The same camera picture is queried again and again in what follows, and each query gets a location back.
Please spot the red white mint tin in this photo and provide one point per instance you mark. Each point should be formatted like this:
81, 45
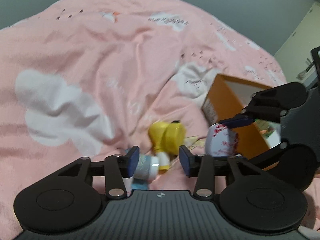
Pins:
221, 141

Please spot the small white cream jar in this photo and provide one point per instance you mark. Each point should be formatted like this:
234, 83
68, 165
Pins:
145, 173

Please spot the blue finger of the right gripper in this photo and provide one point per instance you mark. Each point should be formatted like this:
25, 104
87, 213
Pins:
236, 122

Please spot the yellow bulb-cap bottle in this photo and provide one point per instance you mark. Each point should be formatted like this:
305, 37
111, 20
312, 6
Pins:
164, 162

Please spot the cream door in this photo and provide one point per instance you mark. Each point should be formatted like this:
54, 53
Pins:
294, 55

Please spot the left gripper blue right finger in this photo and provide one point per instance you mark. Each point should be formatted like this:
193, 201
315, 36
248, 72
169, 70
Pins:
188, 161

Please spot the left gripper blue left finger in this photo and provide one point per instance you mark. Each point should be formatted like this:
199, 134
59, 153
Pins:
132, 160

